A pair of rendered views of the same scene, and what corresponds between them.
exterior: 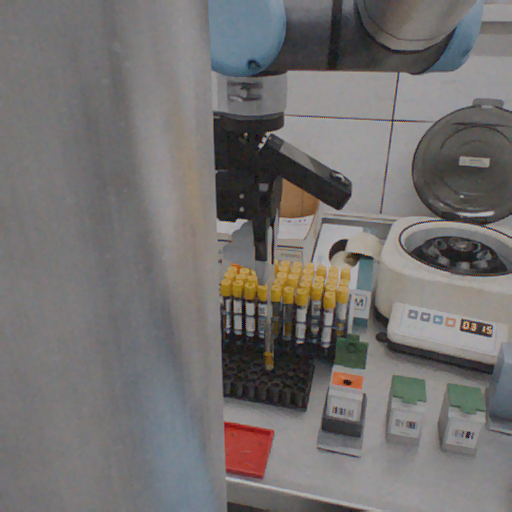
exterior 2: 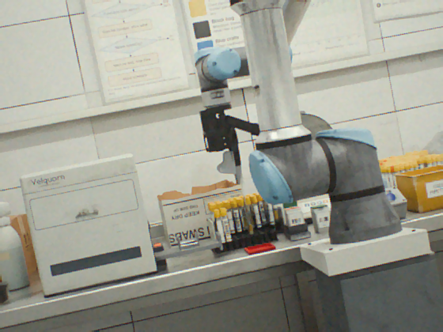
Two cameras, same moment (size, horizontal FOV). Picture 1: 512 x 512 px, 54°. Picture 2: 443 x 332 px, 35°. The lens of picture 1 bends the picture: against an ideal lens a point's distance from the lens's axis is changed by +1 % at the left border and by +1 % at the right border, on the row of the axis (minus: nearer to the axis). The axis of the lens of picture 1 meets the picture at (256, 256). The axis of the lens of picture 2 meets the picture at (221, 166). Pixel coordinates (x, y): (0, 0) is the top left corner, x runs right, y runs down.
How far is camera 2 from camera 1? 1.37 m
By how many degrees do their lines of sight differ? 32
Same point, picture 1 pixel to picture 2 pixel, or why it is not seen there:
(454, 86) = not seen: hidden behind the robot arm
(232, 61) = (229, 71)
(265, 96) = (225, 95)
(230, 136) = (212, 116)
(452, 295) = not seen: hidden behind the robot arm
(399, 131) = not seen: hidden behind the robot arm
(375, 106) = (240, 134)
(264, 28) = (236, 61)
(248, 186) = (226, 132)
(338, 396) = (292, 213)
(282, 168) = (236, 122)
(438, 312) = (318, 200)
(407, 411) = (322, 212)
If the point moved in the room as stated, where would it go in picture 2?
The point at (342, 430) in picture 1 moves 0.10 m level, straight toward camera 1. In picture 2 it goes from (299, 230) to (308, 235)
